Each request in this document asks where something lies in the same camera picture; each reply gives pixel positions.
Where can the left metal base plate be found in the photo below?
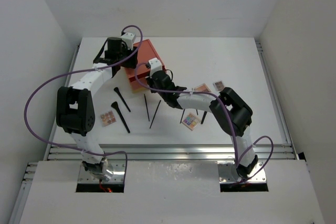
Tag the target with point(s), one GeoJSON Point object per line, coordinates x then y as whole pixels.
{"type": "Point", "coordinates": [110, 174]}

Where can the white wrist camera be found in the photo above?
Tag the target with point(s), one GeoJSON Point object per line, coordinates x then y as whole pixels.
{"type": "Point", "coordinates": [128, 39]}
{"type": "Point", "coordinates": [154, 64]}

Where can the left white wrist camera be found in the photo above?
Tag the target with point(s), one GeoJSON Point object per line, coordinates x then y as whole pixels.
{"type": "Point", "coordinates": [128, 39]}

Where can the orange eyeshadow palette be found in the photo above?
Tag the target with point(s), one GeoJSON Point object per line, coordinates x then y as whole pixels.
{"type": "Point", "coordinates": [202, 88]}

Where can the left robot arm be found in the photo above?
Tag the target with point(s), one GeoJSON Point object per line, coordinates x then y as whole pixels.
{"type": "Point", "coordinates": [75, 111]}

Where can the black makeup brush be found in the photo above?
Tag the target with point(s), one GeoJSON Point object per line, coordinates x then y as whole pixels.
{"type": "Point", "coordinates": [116, 107]}
{"type": "Point", "coordinates": [117, 91]}

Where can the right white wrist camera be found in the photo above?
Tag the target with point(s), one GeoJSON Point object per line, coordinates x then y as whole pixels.
{"type": "Point", "coordinates": [154, 64]}

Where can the round-pan brown eyeshadow palette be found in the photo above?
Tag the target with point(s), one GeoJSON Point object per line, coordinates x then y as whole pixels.
{"type": "Point", "coordinates": [107, 118]}

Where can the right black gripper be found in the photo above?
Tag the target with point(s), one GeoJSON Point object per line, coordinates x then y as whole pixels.
{"type": "Point", "coordinates": [150, 80]}

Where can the long brown eyeshadow palette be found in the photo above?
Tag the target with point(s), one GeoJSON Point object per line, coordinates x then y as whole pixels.
{"type": "Point", "coordinates": [219, 86]}

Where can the metal base plate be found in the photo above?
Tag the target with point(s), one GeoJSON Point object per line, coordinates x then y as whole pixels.
{"type": "Point", "coordinates": [110, 174]}
{"type": "Point", "coordinates": [228, 174]}

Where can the colourful eyeshadow palette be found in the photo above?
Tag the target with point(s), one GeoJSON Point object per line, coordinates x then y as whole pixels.
{"type": "Point", "coordinates": [191, 121]}

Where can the black fan brush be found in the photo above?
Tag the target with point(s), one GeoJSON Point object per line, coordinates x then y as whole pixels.
{"type": "Point", "coordinates": [203, 117]}

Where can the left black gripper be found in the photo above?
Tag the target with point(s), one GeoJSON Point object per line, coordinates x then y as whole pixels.
{"type": "Point", "coordinates": [130, 62]}

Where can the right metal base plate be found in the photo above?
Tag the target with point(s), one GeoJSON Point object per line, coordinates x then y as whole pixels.
{"type": "Point", "coordinates": [228, 174]}

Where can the aluminium rail frame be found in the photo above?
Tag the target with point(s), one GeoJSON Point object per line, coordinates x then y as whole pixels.
{"type": "Point", "coordinates": [167, 152]}

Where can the yellow drawer box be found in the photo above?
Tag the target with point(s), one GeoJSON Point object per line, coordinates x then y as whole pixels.
{"type": "Point", "coordinates": [139, 91]}

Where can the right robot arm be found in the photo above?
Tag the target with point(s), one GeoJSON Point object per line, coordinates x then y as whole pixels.
{"type": "Point", "coordinates": [231, 113]}

